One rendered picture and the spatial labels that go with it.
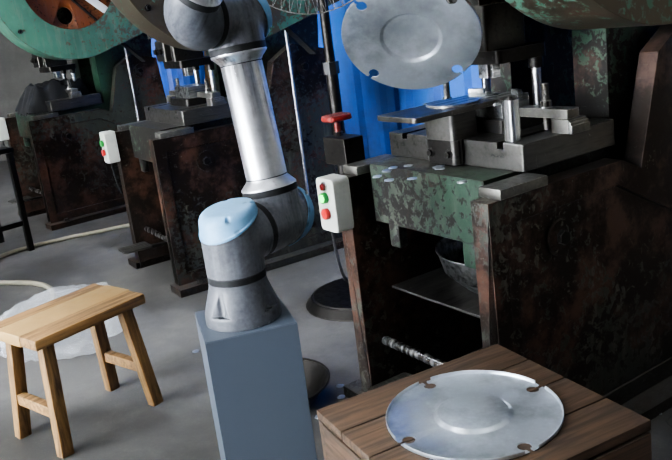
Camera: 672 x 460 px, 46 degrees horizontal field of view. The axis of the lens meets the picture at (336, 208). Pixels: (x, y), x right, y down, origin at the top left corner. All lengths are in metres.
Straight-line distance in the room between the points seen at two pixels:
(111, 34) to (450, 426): 3.68
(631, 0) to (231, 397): 1.03
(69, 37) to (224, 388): 3.26
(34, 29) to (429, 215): 3.10
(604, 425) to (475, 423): 0.20
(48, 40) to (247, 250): 3.16
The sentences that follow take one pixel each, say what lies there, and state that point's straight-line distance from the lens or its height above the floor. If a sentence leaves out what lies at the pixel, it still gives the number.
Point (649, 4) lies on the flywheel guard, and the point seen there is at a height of 0.96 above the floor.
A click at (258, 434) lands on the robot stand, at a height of 0.24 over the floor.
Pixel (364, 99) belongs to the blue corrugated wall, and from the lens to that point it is 4.25.
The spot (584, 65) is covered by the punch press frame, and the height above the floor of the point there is 0.82.
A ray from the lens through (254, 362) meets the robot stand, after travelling 1.56.
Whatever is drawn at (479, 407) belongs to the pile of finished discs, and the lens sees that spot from 1.37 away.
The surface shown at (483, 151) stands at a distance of 1.76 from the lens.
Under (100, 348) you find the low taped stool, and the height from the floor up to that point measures 0.15.
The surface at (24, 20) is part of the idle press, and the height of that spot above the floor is 1.15.
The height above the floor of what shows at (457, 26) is 0.96.
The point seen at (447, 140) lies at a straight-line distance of 1.80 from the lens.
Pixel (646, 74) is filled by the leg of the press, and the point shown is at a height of 0.79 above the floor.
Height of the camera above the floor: 1.03
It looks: 14 degrees down
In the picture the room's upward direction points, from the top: 7 degrees counter-clockwise
